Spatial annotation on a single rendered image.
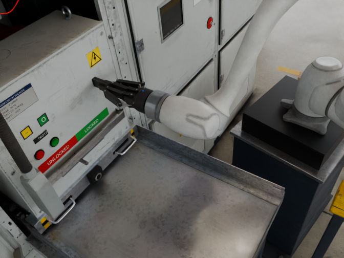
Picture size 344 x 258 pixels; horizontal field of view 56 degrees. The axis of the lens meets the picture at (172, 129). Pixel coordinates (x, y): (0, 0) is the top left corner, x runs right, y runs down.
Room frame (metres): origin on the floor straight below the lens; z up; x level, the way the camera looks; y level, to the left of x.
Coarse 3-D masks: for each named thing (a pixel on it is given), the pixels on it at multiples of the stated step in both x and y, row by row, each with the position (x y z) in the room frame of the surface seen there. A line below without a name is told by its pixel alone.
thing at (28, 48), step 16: (48, 16) 1.06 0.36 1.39; (64, 16) 1.05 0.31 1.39; (80, 16) 1.03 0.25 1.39; (16, 32) 0.98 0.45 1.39; (32, 32) 0.96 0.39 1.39; (48, 32) 0.95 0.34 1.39; (64, 32) 0.94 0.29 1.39; (80, 32) 0.92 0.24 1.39; (0, 48) 0.89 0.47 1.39; (16, 48) 0.88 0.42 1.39; (32, 48) 0.86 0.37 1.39; (48, 48) 0.85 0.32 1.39; (64, 48) 0.84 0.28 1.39; (0, 64) 0.80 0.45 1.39; (16, 64) 0.78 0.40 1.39; (32, 64) 0.77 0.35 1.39; (0, 80) 0.72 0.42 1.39; (0, 176) 0.63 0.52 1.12; (16, 192) 0.60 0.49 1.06
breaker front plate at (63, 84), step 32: (96, 32) 0.94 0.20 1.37; (64, 64) 0.83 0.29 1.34; (96, 64) 0.91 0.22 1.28; (0, 96) 0.67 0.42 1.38; (64, 96) 0.80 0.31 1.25; (96, 96) 0.88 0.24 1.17; (32, 128) 0.69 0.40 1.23; (64, 128) 0.76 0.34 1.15; (96, 128) 0.85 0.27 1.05; (0, 160) 0.60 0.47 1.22; (32, 160) 0.66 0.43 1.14; (64, 160) 0.73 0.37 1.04
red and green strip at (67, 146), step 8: (104, 112) 0.89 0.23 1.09; (96, 120) 0.86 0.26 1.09; (88, 128) 0.83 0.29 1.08; (80, 136) 0.80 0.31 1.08; (64, 144) 0.75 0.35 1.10; (72, 144) 0.76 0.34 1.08; (56, 152) 0.72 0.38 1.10; (64, 152) 0.74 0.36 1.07; (48, 160) 0.69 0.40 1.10; (56, 160) 0.71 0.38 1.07; (40, 168) 0.66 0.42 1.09; (48, 168) 0.68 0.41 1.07
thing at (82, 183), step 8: (128, 128) 0.96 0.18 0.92; (136, 128) 0.98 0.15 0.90; (120, 144) 0.90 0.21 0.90; (112, 152) 0.86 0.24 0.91; (120, 152) 0.89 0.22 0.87; (96, 160) 0.81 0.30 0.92; (104, 160) 0.83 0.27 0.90; (112, 160) 0.85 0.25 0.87; (88, 168) 0.78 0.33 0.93; (104, 168) 0.82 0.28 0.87; (80, 176) 0.75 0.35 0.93; (72, 184) 0.71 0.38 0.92; (80, 184) 0.72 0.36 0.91; (88, 184) 0.75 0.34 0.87; (64, 192) 0.68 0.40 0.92; (72, 192) 0.69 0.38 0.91; (80, 192) 0.71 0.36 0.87; (64, 200) 0.66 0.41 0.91; (64, 208) 0.65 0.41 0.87; (32, 216) 0.60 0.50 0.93; (40, 216) 0.60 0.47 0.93; (32, 224) 0.57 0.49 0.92; (40, 224) 0.58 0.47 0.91; (40, 232) 0.57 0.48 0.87
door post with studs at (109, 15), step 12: (96, 0) 1.06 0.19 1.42; (108, 0) 1.06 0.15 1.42; (108, 12) 1.05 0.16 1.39; (108, 24) 1.04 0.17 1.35; (108, 36) 1.03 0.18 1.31; (120, 36) 1.07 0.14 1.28; (120, 48) 1.06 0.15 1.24; (120, 60) 1.05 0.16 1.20; (120, 72) 1.04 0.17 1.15; (132, 108) 1.05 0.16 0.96; (132, 120) 1.04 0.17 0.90
